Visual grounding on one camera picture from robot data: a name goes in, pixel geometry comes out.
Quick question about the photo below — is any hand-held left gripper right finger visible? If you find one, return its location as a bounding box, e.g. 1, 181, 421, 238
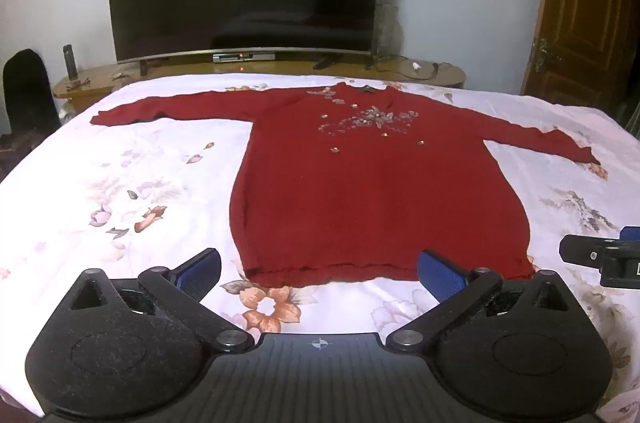
385, 249, 576, 353

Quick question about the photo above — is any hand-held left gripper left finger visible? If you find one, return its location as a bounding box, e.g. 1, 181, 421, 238
65, 247, 256, 354

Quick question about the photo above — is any red embellished sweater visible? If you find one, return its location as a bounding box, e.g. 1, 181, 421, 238
90, 82, 602, 289

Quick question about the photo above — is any floral white bed sheet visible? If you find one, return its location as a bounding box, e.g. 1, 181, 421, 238
0, 73, 640, 423

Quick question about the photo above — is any wooden television stand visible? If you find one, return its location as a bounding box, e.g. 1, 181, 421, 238
52, 53, 467, 101

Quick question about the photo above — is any silver set-top box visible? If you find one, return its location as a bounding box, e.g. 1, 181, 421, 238
212, 52, 277, 64

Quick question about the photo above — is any brown wooden door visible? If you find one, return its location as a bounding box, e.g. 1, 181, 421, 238
520, 0, 640, 114

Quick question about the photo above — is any black chair back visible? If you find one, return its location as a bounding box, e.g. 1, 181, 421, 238
2, 49, 63, 138

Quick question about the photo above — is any upright black remote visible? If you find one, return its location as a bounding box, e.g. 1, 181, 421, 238
62, 44, 79, 81

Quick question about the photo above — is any brass door handle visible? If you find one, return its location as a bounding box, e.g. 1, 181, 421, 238
532, 38, 554, 74

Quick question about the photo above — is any black cable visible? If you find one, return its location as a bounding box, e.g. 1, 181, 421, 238
372, 54, 453, 82

